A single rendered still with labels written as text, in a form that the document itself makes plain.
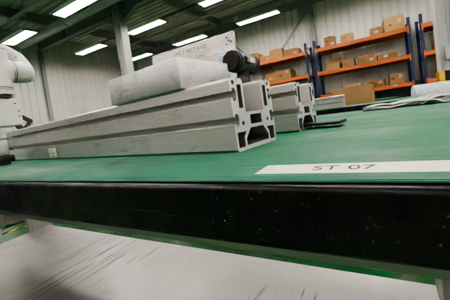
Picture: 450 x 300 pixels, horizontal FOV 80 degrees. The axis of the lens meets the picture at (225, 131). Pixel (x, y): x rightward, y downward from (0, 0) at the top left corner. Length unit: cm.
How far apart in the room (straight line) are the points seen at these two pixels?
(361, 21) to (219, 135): 1100
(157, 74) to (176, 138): 9
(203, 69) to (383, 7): 1102
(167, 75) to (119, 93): 11
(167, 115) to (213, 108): 8
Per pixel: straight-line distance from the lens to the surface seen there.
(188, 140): 35
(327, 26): 1141
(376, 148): 25
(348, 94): 251
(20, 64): 122
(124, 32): 964
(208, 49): 396
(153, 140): 40
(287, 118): 48
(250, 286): 109
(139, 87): 41
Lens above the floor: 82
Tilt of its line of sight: 3 degrees down
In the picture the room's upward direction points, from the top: 8 degrees counter-clockwise
